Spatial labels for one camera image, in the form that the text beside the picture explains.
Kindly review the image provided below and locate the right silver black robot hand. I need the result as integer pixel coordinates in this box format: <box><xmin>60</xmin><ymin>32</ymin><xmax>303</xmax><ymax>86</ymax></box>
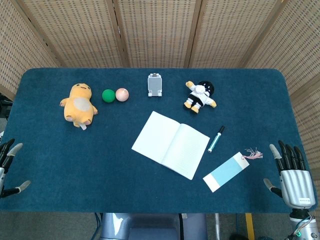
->
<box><xmin>263</xmin><ymin>140</ymin><xmax>314</xmax><ymax>209</ymax></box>

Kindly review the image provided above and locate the yellow plush toy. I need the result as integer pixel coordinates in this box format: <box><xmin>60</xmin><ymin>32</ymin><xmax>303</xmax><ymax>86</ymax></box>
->
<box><xmin>59</xmin><ymin>83</ymin><xmax>99</xmax><ymax>131</ymax></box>

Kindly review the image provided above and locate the blue floor cable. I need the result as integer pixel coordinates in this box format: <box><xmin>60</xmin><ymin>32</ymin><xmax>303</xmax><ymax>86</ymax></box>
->
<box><xmin>93</xmin><ymin>212</ymin><xmax>104</xmax><ymax>240</ymax></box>
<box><xmin>234</xmin><ymin>213</ymin><xmax>242</xmax><ymax>236</ymax></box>

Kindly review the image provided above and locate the black white plush doll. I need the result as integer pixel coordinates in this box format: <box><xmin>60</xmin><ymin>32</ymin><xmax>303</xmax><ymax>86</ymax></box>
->
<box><xmin>184</xmin><ymin>80</ymin><xmax>218</xmax><ymax>114</ymax></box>

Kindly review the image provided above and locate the open white lined notebook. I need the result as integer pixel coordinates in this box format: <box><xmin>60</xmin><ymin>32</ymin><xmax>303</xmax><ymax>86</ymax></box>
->
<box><xmin>131</xmin><ymin>111</ymin><xmax>211</xmax><ymax>181</ymax></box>

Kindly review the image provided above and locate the dark blue table cloth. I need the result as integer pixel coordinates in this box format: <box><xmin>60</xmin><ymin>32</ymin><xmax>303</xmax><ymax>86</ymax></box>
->
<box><xmin>0</xmin><ymin>67</ymin><xmax>318</xmax><ymax>214</ymax></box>

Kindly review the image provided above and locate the white grey phone stand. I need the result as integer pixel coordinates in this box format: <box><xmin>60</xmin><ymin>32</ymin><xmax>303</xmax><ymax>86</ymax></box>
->
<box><xmin>147</xmin><ymin>72</ymin><xmax>164</xmax><ymax>98</ymax></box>

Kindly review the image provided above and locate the grey robot torso base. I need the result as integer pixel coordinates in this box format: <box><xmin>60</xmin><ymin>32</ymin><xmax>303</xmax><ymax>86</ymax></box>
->
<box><xmin>99</xmin><ymin>212</ymin><xmax>208</xmax><ymax>240</ymax></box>

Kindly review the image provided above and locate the woven bamboo folding screen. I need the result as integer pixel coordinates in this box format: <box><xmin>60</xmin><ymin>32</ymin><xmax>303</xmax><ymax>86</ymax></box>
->
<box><xmin>0</xmin><ymin>0</ymin><xmax>320</xmax><ymax>176</ymax></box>

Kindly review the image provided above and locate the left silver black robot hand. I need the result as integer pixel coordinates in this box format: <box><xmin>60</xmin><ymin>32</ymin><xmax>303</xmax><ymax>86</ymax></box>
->
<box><xmin>0</xmin><ymin>138</ymin><xmax>31</xmax><ymax>199</ymax></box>

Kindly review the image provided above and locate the teal pen with black cap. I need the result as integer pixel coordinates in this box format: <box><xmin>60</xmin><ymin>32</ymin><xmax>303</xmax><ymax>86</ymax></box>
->
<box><xmin>207</xmin><ymin>125</ymin><xmax>226</xmax><ymax>153</ymax></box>

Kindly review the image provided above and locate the green ball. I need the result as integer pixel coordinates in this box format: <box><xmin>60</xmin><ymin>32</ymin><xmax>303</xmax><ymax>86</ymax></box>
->
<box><xmin>101</xmin><ymin>89</ymin><xmax>117</xmax><ymax>103</ymax></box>

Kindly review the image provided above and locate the pink ball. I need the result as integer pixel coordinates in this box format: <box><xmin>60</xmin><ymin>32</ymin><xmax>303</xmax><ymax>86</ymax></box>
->
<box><xmin>115</xmin><ymin>87</ymin><xmax>130</xmax><ymax>102</ymax></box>

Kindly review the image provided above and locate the light blue paper bookmark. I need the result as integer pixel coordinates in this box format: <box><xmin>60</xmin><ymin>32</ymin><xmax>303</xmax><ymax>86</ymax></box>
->
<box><xmin>202</xmin><ymin>147</ymin><xmax>264</xmax><ymax>194</ymax></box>

